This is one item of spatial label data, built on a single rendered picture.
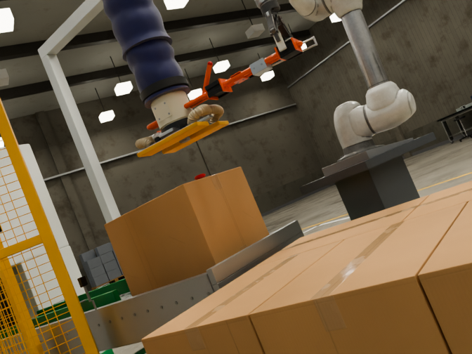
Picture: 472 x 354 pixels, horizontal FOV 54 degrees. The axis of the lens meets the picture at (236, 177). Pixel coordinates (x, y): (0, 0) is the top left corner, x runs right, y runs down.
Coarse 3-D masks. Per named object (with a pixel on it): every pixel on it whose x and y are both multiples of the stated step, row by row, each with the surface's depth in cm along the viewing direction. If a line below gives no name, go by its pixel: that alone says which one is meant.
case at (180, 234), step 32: (192, 192) 190; (224, 192) 204; (128, 224) 214; (160, 224) 200; (192, 224) 189; (224, 224) 197; (256, 224) 212; (128, 256) 218; (160, 256) 205; (192, 256) 193; (224, 256) 190
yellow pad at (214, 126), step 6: (210, 126) 210; (216, 126) 210; (222, 126) 215; (198, 132) 213; (204, 132) 212; (210, 132) 217; (192, 138) 215; (198, 138) 220; (174, 144) 219; (180, 144) 218; (186, 144) 222; (162, 150) 223; (168, 150) 221; (174, 150) 226
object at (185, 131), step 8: (184, 128) 194; (192, 128) 192; (200, 128) 198; (168, 136) 199; (176, 136) 196; (184, 136) 201; (160, 144) 200; (168, 144) 204; (144, 152) 204; (152, 152) 208
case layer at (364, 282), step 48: (336, 240) 159; (384, 240) 125; (432, 240) 104; (240, 288) 144; (288, 288) 116; (336, 288) 97; (384, 288) 87; (432, 288) 82; (192, 336) 118; (240, 336) 109; (288, 336) 102; (336, 336) 95; (384, 336) 89; (432, 336) 84
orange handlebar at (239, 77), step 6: (300, 42) 181; (276, 54) 184; (264, 60) 187; (270, 60) 186; (276, 60) 190; (240, 72) 192; (246, 72) 191; (234, 78) 194; (240, 78) 192; (246, 78) 195; (228, 84) 196; (234, 84) 199; (198, 96) 202; (204, 96) 201; (192, 102) 203; (186, 108) 206; (156, 120) 213; (150, 126) 215; (156, 126) 218
